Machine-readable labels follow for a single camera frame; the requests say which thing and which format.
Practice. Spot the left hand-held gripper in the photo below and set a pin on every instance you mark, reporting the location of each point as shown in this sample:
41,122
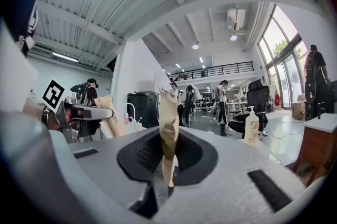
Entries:
54,93

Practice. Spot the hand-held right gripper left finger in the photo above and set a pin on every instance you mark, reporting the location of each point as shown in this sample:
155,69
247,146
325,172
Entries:
110,165

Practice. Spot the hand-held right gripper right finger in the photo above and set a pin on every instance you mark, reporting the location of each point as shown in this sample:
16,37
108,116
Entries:
231,186

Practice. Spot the curved white faucet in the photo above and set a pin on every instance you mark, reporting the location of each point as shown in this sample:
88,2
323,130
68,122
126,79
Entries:
133,109

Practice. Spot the black equipment cabinet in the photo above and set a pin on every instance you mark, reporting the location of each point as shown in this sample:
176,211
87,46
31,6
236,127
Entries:
143,109

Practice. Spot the pale pump soap bottle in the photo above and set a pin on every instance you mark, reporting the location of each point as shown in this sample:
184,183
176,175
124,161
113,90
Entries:
251,128

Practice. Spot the ceiling strip light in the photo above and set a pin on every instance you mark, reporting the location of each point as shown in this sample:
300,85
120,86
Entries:
65,57

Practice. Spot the black mesh office chair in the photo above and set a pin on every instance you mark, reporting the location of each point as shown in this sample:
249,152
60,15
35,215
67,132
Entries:
185,112

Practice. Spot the black padded office chair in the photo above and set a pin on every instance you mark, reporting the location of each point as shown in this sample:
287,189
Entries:
258,96

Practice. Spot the wooden cabinet with white top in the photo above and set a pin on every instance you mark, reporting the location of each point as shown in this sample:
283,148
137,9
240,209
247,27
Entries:
318,144

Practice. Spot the cardboard box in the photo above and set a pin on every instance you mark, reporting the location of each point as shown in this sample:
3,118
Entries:
297,109

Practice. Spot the pale cloth on chair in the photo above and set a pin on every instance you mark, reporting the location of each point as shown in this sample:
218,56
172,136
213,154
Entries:
196,91

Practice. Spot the small black faucet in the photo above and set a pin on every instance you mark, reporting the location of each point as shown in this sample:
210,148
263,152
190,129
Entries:
319,112

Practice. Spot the person's black t-shirt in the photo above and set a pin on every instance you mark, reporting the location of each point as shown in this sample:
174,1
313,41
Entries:
18,14

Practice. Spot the round ceiling lamp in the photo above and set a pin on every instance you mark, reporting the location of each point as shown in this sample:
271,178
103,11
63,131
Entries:
233,38
195,46

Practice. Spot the large glass window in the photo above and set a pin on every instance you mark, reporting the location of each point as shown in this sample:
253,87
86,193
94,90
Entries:
273,35

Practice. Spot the white air conditioner unit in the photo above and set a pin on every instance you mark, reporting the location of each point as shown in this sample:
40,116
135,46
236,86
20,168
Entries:
237,18

